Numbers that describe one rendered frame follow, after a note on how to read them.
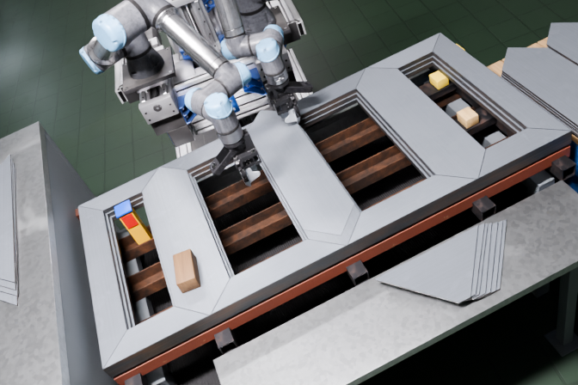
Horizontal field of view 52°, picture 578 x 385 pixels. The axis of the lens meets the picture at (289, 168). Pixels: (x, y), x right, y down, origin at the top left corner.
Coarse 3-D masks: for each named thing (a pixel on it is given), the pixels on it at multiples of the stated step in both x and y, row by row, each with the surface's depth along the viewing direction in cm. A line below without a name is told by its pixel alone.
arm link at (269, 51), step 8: (264, 40) 197; (272, 40) 196; (256, 48) 196; (264, 48) 194; (272, 48) 194; (280, 48) 200; (264, 56) 195; (272, 56) 195; (280, 56) 198; (264, 64) 198; (272, 64) 197; (280, 64) 199; (264, 72) 202; (272, 72) 199; (280, 72) 200
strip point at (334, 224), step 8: (344, 208) 184; (352, 208) 183; (336, 216) 183; (344, 216) 182; (312, 224) 183; (320, 224) 182; (328, 224) 181; (336, 224) 180; (344, 224) 179; (328, 232) 179; (336, 232) 178
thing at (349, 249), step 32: (416, 64) 228; (448, 64) 220; (352, 96) 225; (480, 96) 206; (384, 128) 210; (512, 128) 193; (416, 160) 192; (352, 224) 179; (160, 256) 194; (224, 256) 188; (128, 288) 192; (128, 320) 179; (160, 352) 171
